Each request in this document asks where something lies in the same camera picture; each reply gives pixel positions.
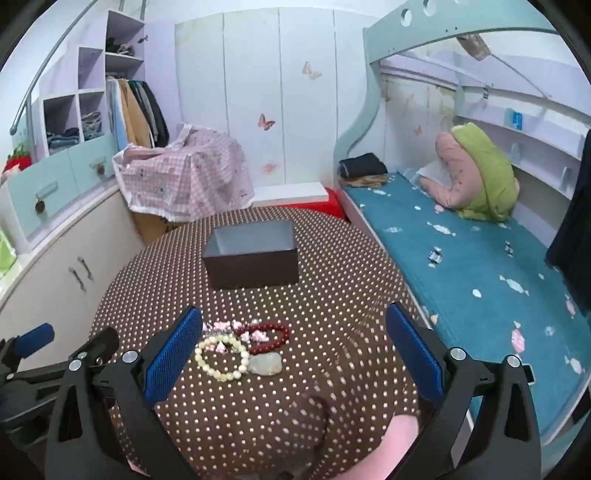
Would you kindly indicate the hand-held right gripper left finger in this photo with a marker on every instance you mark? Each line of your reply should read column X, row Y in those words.
column 173, row 355

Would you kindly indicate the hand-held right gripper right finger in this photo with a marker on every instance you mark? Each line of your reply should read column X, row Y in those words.
column 413, row 350

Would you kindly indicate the green plastic item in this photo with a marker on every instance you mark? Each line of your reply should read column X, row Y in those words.
column 4, row 254

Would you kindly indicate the purple cube shelf unit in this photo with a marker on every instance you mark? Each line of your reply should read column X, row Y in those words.
column 92, row 78

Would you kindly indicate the red plush toy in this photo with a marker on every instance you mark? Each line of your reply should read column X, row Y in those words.
column 16, row 161

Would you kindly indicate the teal drawer cabinet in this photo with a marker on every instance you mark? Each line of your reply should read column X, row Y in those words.
column 69, row 170

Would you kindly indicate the white bedside wall shelf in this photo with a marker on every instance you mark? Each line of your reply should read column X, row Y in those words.
column 531, row 134

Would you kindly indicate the brown scarf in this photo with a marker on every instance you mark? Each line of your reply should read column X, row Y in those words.
column 369, row 181

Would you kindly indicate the cardboard box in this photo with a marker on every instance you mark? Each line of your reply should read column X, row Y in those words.
column 152, row 226

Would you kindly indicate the white flat board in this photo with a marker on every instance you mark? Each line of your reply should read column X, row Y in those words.
column 291, row 191

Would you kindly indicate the black folded clothes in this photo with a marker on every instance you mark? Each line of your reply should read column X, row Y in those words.
column 362, row 166

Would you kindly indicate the curved metal handrail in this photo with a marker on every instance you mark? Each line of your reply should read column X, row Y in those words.
column 27, row 99

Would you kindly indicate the blue candy print bedsheet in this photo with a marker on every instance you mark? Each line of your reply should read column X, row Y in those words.
column 485, row 286

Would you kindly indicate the pale butterfly sticker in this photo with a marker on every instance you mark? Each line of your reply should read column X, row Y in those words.
column 311, row 70

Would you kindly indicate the small blue box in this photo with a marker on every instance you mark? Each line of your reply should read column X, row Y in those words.
column 516, row 119

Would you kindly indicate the dark brown box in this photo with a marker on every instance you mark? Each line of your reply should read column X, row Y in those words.
column 251, row 272

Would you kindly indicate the folded light jeans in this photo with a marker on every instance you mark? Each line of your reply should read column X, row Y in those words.
column 92, row 122

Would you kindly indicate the tan hanging garment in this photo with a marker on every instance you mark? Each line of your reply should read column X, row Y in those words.
column 128, row 110

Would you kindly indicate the brown bag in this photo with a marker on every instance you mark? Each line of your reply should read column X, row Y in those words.
column 475, row 46

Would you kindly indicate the pink butterfly sticker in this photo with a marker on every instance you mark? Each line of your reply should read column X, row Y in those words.
column 269, row 167

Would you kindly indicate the red butterfly sticker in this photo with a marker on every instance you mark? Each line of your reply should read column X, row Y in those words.
column 265, row 122

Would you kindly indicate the pink checked cloth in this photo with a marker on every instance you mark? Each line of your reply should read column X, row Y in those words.
column 184, row 175

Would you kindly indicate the pale jade pendant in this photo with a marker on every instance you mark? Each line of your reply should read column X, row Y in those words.
column 265, row 364

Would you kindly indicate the dark clothes pile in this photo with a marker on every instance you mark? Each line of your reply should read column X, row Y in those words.
column 120, row 46

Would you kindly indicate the dark hanging garment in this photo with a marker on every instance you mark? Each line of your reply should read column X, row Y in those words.
column 570, row 221

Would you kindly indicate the folded blue jeans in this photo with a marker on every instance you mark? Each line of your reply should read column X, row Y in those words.
column 62, row 138

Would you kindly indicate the black white hair clip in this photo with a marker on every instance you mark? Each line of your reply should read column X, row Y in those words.
column 509, row 249

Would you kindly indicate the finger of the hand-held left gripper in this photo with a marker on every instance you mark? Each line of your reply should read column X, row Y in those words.
column 32, row 339
column 104, row 344

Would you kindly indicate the dark hanging jackets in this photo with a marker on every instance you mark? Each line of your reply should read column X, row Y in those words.
column 154, row 110

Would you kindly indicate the teal bunk bed frame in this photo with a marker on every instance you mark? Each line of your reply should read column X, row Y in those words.
column 369, row 92

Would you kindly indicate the red plastic stool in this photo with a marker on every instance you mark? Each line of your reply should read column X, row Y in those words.
column 334, row 203

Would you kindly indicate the white pillow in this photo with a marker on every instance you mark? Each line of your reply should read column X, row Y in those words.
column 431, row 170

